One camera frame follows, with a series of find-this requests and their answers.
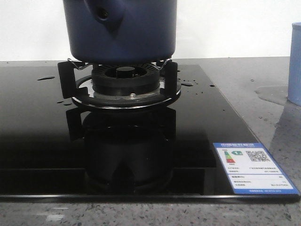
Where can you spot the dark blue saucepan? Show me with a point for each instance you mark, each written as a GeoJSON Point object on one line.
{"type": "Point", "coordinates": [121, 32]}

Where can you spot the light blue ribbed cup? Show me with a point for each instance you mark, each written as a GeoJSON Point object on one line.
{"type": "Point", "coordinates": [294, 81]}

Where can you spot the black gas burner head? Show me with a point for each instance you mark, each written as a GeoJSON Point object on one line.
{"type": "Point", "coordinates": [116, 80]}

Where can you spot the black pan support grate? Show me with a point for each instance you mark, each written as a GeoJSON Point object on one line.
{"type": "Point", "coordinates": [81, 90]}

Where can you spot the black glass gas hob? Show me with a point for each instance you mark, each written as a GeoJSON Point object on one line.
{"type": "Point", "coordinates": [52, 150]}

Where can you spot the blue energy label sticker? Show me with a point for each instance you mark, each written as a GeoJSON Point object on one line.
{"type": "Point", "coordinates": [251, 170]}

